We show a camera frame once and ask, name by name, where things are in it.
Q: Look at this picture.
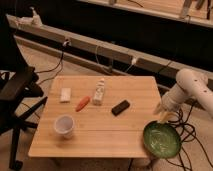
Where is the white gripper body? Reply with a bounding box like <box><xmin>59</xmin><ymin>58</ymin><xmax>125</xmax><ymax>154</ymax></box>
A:
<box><xmin>161</xmin><ymin>84</ymin><xmax>184</xmax><ymax>111</ymax></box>

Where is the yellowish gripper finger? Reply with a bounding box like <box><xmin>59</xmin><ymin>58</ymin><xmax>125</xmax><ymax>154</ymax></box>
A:
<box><xmin>153</xmin><ymin>103</ymin><xmax>163</xmax><ymax>114</ymax></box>
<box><xmin>158</xmin><ymin>111</ymin><xmax>173</xmax><ymax>124</ymax></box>

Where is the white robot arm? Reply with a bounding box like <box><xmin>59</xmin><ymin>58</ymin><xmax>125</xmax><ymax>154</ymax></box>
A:
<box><xmin>154</xmin><ymin>69</ymin><xmax>213</xmax><ymax>123</ymax></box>

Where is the green glass plate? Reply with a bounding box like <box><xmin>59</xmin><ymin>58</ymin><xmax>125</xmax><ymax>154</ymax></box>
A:
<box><xmin>143</xmin><ymin>121</ymin><xmax>181</xmax><ymax>159</ymax></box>

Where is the black rectangular block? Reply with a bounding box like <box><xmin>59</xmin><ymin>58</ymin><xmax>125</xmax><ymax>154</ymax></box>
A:
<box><xmin>111</xmin><ymin>100</ymin><xmax>130</xmax><ymax>116</ymax></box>

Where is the white tube bottle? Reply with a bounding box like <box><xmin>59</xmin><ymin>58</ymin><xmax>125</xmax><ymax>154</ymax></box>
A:
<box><xmin>92</xmin><ymin>78</ymin><xmax>105</xmax><ymax>105</ymax></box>

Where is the wooden table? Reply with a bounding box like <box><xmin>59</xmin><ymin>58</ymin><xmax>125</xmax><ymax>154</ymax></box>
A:
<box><xmin>29</xmin><ymin>76</ymin><xmax>160</xmax><ymax>158</ymax></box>

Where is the orange carrot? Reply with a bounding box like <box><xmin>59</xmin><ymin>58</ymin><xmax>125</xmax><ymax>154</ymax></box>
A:
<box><xmin>75</xmin><ymin>96</ymin><xmax>90</xmax><ymax>112</ymax></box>

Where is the white soap bar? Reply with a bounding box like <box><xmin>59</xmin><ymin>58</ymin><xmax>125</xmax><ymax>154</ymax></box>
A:
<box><xmin>60</xmin><ymin>88</ymin><xmax>71</xmax><ymax>103</ymax></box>

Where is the black office chair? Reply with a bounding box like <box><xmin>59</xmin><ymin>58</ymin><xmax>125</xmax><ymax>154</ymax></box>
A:
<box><xmin>0</xmin><ymin>11</ymin><xmax>47</xmax><ymax>171</ymax></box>

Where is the black cable bundle on floor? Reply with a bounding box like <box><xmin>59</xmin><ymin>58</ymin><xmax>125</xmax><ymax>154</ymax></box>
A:
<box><xmin>165</xmin><ymin>106</ymin><xmax>213</xmax><ymax>171</ymax></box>

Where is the grey metal rail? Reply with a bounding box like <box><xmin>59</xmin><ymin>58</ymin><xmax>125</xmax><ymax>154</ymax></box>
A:
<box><xmin>6</xmin><ymin>13</ymin><xmax>213</xmax><ymax>88</ymax></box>

